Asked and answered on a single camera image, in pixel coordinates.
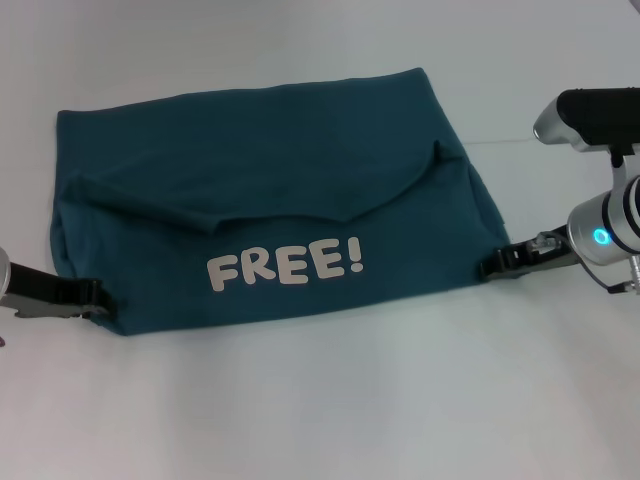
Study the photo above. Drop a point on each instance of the teal blue shirt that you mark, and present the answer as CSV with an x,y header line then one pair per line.
x,y
275,200

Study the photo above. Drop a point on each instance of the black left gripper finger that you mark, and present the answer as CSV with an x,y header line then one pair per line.
x,y
97,300

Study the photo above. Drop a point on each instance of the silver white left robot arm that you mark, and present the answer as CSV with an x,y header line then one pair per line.
x,y
4,275

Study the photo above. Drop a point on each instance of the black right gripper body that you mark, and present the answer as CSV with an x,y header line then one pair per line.
x,y
540,252

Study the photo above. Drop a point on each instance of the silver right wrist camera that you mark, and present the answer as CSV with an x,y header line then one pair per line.
x,y
585,122

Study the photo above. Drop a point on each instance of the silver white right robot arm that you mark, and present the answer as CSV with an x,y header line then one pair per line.
x,y
607,225

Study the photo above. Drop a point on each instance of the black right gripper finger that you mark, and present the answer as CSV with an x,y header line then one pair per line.
x,y
495,264

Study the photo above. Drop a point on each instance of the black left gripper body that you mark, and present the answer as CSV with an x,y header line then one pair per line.
x,y
40,292

